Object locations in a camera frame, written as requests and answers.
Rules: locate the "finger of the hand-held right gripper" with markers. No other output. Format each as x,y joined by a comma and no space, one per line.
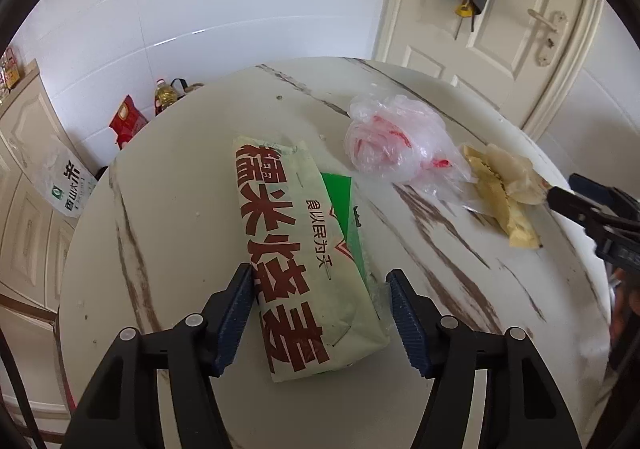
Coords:
575,204
595,186

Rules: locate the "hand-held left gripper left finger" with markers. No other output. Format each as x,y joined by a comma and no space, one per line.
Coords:
232,324

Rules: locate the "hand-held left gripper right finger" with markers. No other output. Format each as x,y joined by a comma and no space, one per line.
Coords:
407,324

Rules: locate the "yellow snack wrapper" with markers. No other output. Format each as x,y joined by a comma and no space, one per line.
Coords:
520,224

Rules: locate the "pale green food bag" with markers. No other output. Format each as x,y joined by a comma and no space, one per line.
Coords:
295,239

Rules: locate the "person's right hand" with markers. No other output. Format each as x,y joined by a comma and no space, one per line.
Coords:
629,299

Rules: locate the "clear red-printed plastic bag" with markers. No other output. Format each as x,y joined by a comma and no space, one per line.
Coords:
395,139

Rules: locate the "white printed plastic bag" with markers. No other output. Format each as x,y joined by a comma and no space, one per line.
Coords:
65,179

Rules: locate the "white panelled door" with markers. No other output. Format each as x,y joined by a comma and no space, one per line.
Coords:
435,29

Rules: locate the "red packaging bag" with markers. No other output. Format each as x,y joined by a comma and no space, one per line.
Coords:
127,121

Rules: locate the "cooking oil bottle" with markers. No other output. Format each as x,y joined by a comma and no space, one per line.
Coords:
164,96

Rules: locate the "black bag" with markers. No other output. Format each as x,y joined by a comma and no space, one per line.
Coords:
186,88

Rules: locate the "cream cabinet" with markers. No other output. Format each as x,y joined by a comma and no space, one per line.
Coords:
25,139

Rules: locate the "condiment jar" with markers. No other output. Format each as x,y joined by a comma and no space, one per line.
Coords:
10,71

